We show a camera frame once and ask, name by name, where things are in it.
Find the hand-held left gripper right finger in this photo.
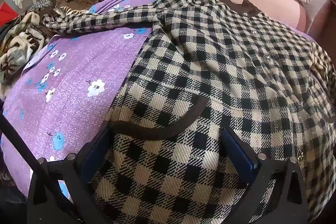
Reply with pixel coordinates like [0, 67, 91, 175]
[223, 127, 309, 224]

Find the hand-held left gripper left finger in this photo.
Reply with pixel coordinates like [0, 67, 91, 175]
[28, 127, 116, 224]

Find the black beige checkered coat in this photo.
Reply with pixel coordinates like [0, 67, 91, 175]
[42, 0, 336, 224]

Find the purple floral bed sheet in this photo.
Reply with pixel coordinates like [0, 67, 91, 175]
[0, 0, 164, 199]

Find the beige brown patterned blanket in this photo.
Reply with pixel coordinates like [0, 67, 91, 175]
[0, 6, 88, 89]

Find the brown pink armrest cushion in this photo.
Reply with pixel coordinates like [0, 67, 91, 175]
[304, 0, 336, 45]

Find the houndstooth garment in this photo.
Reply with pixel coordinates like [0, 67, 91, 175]
[28, 0, 53, 12]

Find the red cloth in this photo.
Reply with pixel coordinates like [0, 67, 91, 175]
[0, 1, 19, 23]

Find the black strap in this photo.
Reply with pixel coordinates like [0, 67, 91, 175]
[0, 113, 40, 174]

